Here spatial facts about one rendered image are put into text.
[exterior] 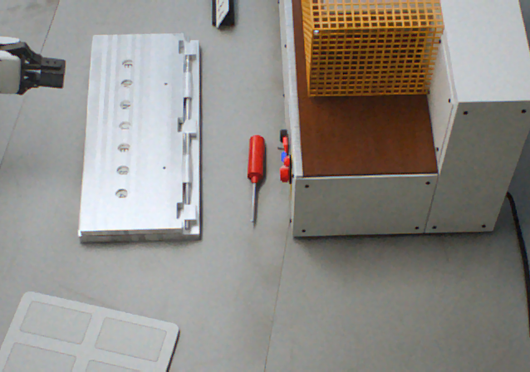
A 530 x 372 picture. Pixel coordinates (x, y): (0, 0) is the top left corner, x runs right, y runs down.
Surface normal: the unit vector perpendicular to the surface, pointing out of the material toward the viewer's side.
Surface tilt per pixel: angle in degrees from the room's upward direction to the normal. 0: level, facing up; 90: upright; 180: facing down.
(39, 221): 0
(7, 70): 90
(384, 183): 90
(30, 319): 0
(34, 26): 0
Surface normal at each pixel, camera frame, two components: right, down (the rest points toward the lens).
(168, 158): 0.00, -0.54
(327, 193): 0.04, 0.84
